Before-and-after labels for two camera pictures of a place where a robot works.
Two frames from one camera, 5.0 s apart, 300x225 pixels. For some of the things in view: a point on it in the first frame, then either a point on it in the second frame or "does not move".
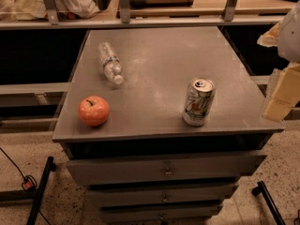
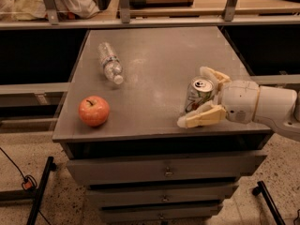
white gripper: x=290 y=37 → x=240 y=99
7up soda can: x=198 y=101 does not move
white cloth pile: x=28 y=4 does not move
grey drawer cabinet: x=151 y=167 does not move
